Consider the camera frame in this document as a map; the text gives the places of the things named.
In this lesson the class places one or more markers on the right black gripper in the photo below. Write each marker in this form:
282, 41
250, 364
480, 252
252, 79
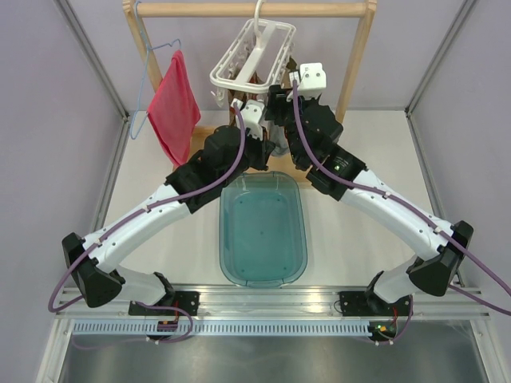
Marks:
277, 99

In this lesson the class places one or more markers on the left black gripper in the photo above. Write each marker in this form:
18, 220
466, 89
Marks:
264, 148

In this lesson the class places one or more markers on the grey ankle sock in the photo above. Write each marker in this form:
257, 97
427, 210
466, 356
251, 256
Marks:
276, 135

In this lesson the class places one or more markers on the white clip sock hanger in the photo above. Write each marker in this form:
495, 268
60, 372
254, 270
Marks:
255, 60

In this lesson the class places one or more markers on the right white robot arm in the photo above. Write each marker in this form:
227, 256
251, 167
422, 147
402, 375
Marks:
312, 134

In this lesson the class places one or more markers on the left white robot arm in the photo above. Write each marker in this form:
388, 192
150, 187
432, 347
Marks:
94, 260

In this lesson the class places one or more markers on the cream striped sock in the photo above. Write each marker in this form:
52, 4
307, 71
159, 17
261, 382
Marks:
290, 67

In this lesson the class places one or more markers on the argyle patterned sock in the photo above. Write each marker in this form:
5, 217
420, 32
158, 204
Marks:
234, 95

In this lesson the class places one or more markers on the blue translucent plastic bin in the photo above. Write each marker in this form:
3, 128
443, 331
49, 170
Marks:
262, 236

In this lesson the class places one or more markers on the red mesh cloth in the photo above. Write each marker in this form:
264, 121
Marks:
173, 112

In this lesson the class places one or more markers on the wooden clothes rack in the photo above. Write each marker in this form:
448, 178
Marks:
363, 11

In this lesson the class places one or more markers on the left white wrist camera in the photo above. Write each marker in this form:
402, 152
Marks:
252, 114

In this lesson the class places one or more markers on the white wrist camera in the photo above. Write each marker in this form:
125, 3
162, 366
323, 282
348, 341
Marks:
311, 80
252, 114

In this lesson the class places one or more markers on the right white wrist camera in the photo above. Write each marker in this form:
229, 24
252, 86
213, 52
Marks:
311, 80

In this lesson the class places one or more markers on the blue wire hanger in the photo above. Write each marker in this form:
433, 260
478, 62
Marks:
149, 59

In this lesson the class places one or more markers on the aluminium mounting rail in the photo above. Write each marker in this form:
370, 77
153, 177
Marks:
226, 302

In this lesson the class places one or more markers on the right aluminium frame post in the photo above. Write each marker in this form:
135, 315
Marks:
461, 17

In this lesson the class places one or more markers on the aluminium frame post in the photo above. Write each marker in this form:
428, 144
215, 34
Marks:
78, 31
461, 17

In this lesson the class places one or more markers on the slotted cable duct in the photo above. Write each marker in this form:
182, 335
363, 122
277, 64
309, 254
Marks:
216, 328

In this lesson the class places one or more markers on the left aluminium frame post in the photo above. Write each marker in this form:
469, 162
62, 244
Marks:
78, 31

